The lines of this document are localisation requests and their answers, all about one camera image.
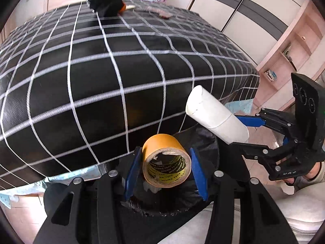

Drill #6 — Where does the white paper tube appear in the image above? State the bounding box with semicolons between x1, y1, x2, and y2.
185;85;250;145

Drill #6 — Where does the pink brown small item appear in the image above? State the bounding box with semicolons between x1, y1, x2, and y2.
149;8;172;20

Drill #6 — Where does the black checkered bed cover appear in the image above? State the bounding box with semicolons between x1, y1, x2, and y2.
0;0;261;191

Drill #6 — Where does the dark tool on shelf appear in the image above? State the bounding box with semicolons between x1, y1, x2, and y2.
284;43;297;72

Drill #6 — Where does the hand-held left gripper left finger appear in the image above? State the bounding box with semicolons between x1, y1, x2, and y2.
33;146;143;244

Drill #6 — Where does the person's white jacket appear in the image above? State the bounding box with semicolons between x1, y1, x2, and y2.
193;183;325;244

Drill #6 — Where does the yellow tape roll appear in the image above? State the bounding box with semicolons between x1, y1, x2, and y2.
142;134;191;188

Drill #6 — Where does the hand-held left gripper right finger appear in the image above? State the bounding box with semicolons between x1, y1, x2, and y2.
189;147;299;244

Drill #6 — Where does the black-lined trash bin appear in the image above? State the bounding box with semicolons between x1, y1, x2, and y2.
112;126;249;218

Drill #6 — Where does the person's right hand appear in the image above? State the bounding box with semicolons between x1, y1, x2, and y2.
284;161;324;185

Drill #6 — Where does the pink wooden shelf unit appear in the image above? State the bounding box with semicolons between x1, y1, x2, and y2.
255;0;325;110

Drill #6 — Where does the white grey sliding wardrobe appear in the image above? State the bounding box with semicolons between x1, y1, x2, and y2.
186;0;311;65

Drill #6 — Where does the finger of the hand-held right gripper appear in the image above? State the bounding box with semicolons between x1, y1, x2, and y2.
235;108;297;139
230;138;300;173

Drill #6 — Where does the small blue box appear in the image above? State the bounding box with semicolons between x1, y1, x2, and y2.
265;69;279;82

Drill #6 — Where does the orange and white wrapper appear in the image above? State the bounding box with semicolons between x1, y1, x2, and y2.
119;4;136;14

